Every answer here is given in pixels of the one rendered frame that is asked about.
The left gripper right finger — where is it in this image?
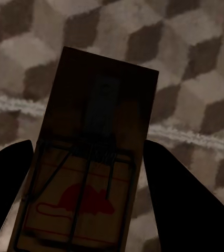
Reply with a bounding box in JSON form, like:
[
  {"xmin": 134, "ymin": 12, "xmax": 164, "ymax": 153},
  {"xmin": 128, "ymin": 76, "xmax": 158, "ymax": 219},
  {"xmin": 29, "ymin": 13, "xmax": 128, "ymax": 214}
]
[{"xmin": 143, "ymin": 140, "xmax": 224, "ymax": 252}]

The mousetrap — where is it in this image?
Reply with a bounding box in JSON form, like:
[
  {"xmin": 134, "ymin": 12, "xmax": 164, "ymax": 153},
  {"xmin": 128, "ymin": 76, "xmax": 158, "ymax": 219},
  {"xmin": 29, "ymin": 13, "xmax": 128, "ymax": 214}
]
[{"xmin": 7, "ymin": 46, "xmax": 159, "ymax": 252}]

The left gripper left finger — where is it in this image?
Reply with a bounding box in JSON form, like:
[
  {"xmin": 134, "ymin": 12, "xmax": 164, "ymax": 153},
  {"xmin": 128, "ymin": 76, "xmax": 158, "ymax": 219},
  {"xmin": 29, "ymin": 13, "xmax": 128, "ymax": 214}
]
[{"xmin": 0, "ymin": 140, "xmax": 34, "ymax": 229}]

